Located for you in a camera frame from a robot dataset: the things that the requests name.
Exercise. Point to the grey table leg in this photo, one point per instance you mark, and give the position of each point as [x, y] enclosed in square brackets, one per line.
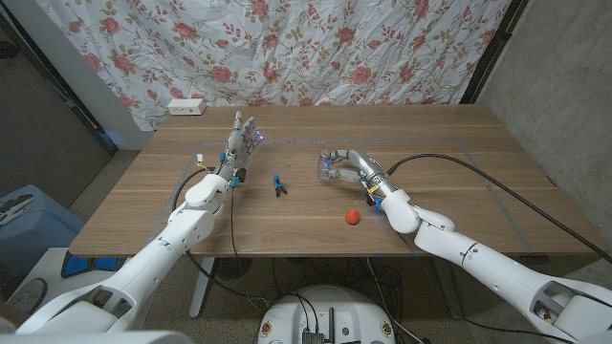
[449, 291]

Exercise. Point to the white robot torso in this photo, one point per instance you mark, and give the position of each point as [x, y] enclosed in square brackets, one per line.
[330, 306]

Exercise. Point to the white power strip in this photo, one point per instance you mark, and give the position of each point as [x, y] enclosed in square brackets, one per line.
[186, 106]

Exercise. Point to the white table leg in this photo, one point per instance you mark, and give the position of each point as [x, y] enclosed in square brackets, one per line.
[200, 291]

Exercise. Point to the black round fan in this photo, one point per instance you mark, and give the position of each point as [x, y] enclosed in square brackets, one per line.
[232, 267]

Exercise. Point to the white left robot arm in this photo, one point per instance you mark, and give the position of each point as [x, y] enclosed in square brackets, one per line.
[158, 258]

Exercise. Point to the blue black clip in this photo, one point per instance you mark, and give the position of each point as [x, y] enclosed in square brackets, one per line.
[277, 183]

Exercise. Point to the floral backdrop cloth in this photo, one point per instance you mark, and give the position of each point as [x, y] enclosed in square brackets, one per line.
[287, 48]

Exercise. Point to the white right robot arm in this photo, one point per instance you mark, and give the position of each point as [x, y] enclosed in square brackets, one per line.
[497, 270]

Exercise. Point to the clear glass salt shaker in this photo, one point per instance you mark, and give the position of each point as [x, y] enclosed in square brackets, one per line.
[324, 167]

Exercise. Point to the blue plastic container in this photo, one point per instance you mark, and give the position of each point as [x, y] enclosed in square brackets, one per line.
[33, 234]

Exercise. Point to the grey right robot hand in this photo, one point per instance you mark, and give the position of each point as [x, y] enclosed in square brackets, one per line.
[368, 167]

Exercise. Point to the small white connector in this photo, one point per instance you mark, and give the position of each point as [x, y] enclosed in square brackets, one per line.
[200, 157]

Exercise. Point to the black white hand tool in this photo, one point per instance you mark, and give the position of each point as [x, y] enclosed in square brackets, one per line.
[14, 209]

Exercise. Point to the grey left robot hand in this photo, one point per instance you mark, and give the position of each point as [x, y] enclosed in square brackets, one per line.
[235, 143]

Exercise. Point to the black backdrop pole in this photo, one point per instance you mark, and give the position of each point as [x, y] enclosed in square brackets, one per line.
[492, 52]

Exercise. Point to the red ball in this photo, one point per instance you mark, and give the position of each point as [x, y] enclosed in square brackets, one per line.
[352, 217]

